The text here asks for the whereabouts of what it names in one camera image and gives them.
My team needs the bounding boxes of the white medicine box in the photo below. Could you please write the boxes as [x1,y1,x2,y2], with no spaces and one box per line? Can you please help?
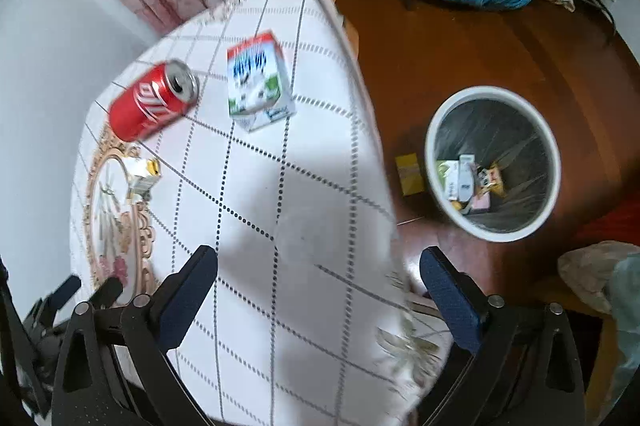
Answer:
[436,160,460,201]

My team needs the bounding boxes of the small white carton box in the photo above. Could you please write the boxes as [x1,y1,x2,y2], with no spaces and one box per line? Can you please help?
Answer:
[458,154,476,204]

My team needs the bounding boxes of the red cola can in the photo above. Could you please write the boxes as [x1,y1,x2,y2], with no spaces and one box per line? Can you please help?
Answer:
[108,60,200,142]

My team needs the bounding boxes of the white round trash bin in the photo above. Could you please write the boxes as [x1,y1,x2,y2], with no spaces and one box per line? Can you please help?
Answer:
[424,86,562,243]

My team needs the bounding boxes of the pale blue quilt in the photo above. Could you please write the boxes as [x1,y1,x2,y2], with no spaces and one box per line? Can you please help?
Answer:
[608,255,640,403]

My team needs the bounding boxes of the small yellow white packet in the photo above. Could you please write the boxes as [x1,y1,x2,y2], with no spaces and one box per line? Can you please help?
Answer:
[122,157,162,200]

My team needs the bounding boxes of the yellow box on floor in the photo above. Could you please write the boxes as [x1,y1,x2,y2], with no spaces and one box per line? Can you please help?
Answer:
[395,153,424,196]

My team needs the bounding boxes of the white checked tablecloth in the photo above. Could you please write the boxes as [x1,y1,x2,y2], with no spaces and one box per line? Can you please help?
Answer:
[70,0,451,425]

